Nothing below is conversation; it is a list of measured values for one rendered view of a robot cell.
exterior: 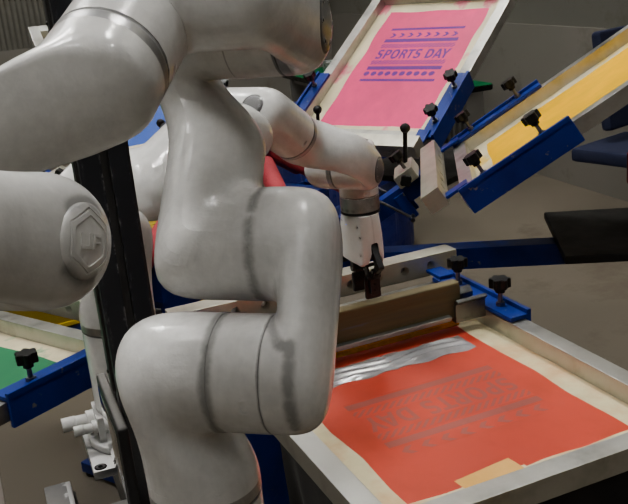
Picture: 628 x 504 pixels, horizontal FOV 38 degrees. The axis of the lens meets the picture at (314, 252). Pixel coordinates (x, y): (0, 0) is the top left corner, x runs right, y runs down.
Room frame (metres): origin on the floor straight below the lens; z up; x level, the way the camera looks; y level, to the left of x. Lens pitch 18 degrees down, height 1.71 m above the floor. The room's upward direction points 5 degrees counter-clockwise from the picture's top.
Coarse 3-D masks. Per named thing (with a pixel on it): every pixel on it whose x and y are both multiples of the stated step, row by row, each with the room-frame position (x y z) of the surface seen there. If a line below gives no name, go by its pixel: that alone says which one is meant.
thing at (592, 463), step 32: (480, 320) 1.78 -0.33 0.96; (544, 352) 1.58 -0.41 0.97; (576, 352) 1.52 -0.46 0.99; (608, 384) 1.42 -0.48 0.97; (288, 448) 1.33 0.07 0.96; (320, 448) 1.27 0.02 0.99; (608, 448) 1.19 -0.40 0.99; (320, 480) 1.21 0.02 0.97; (352, 480) 1.17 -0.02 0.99; (512, 480) 1.13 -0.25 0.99; (544, 480) 1.13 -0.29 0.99; (576, 480) 1.15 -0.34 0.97
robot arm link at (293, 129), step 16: (240, 96) 1.43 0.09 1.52; (256, 96) 1.42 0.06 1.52; (272, 96) 1.41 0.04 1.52; (272, 112) 1.40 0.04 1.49; (288, 112) 1.42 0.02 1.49; (304, 112) 1.48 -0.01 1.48; (272, 128) 1.40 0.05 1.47; (288, 128) 1.42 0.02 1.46; (304, 128) 1.46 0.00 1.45; (272, 144) 1.43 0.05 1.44; (288, 144) 1.44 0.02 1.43; (304, 144) 1.47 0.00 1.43
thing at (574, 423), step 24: (432, 336) 1.73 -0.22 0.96; (432, 360) 1.62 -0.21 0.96; (456, 360) 1.61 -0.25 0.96; (480, 360) 1.60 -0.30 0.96; (504, 360) 1.59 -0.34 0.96; (528, 384) 1.48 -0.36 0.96; (552, 384) 1.47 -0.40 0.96; (576, 408) 1.38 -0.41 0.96; (504, 432) 1.32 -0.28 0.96; (528, 432) 1.32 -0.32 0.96; (552, 432) 1.31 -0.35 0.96; (576, 432) 1.30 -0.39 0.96; (600, 432) 1.29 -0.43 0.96; (528, 456) 1.24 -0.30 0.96
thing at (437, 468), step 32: (352, 384) 1.55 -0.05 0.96; (384, 384) 1.54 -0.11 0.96; (352, 416) 1.43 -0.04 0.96; (352, 448) 1.32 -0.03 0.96; (384, 448) 1.31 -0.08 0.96; (448, 448) 1.29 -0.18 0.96; (480, 448) 1.28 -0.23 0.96; (384, 480) 1.22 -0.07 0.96; (416, 480) 1.21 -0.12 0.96; (448, 480) 1.20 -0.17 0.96
